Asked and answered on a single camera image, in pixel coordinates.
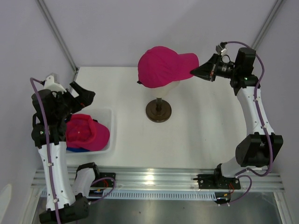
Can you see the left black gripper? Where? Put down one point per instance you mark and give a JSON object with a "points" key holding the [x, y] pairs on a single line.
{"points": [[85, 97]]}

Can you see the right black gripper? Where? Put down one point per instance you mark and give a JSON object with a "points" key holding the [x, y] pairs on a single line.
{"points": [[209, 70]]}

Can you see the magenta baseball cap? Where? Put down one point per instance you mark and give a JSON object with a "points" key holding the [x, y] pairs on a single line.
{"points": [[85, 132], [160, 66]]}

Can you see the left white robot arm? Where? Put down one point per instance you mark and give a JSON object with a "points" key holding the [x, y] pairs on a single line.
{"points": [[65, 202]]}

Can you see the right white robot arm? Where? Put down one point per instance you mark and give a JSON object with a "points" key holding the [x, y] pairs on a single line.
{"points": [[257, 152]]}

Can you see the white plastic basket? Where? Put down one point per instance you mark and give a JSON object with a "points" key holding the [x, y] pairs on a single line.
{"points": [[105, 117]]}

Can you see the cream mannequin head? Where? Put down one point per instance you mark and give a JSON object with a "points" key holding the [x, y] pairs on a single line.
{"points": [[161, 92]]}

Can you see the blue baseball cap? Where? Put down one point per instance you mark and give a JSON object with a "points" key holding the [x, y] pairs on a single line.
{"points": [[76, 150]]}

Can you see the dark round mannequin stand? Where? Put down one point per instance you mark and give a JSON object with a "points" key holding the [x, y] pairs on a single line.
{"points": [[158, 110]]}

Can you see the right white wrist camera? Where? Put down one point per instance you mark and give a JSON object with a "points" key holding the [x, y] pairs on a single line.
{"points": [[221, 48]]}

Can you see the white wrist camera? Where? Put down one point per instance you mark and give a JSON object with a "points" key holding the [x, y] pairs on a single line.
{"points": [[51, 83], [221, 48]]}

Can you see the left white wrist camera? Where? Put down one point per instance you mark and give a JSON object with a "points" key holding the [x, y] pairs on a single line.
{"points": [[51, 83]]}

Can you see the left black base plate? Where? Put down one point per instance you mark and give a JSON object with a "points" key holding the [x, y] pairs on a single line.
{"points": [[104, 180]]}

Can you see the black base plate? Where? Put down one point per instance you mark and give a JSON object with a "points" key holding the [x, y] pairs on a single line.
{"points": [[208, 181], [104, 180]]}

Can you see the right aluminium frame post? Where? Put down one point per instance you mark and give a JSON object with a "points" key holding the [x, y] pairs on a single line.
{"points": [[266, 25]]}

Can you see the aluminium frame post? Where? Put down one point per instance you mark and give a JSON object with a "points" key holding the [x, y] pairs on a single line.
{"points": [[56, 33], [266, 25]]}

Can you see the left aluminium frame post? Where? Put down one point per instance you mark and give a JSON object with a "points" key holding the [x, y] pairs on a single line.
{"points": [[56, 33]]}

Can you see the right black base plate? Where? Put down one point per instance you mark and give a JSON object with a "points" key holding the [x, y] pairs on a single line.
{"points": [[208, 181]]}

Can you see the white slotted cable duct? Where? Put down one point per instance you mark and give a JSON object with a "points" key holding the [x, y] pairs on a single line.
{"points": [[162, 195]]}

